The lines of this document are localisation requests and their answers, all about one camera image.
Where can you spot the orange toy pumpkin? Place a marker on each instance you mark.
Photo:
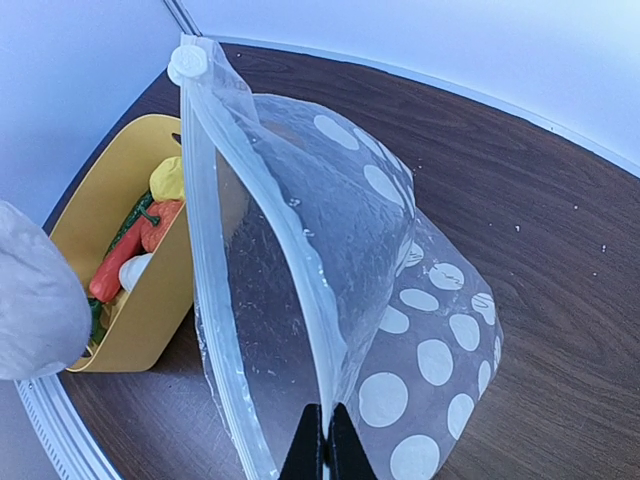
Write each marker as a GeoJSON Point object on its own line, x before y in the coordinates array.
{"type": "Point", "coordinates": [156, 221]}

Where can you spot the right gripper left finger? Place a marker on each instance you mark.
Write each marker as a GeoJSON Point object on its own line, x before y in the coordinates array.
{"type": "Point", "coordinates": [305, 458]}

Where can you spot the dark green toy cucumber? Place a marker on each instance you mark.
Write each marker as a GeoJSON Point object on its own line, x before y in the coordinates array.
{"type": "Point", "coordinates": [142, 203]}

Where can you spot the green toy lettuce leaf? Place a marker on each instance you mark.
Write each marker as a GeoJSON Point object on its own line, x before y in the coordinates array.
{"type": "Point", "coordinates": [99, 328]}

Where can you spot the polka dot zip bag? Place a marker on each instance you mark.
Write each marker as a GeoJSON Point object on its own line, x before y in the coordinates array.
{"type": "Point", "coordinates": [319, 280]}

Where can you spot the yellow toy pepper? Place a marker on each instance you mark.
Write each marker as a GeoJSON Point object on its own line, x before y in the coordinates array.
{"type": "Point", "coordinates": [167, 180]}

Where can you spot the front aluminium rail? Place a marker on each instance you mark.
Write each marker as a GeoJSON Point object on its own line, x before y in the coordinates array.
{"type": "Point", "coordinates": [69, 445]}

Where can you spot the orange toy carrot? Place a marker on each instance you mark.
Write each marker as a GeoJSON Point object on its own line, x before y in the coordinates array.
{"type": "Point", "coordinates": [105, 284]}

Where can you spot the white toy radish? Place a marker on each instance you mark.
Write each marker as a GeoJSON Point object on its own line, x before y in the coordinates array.
{"type": "Point", "coordinates": [131, 271]}

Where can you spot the yellow plastic basket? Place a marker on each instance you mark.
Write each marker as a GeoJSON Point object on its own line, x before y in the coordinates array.
{"type": "Point", "coordinates": [139, 323]}

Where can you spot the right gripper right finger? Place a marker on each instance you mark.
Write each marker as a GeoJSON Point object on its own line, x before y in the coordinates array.
{"type": "Point", "coordinates": [347, 459]}

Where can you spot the left aluminium frame post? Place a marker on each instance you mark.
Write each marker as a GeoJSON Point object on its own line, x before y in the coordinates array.
{"type": "Point", "coordinates": [182, 17]}

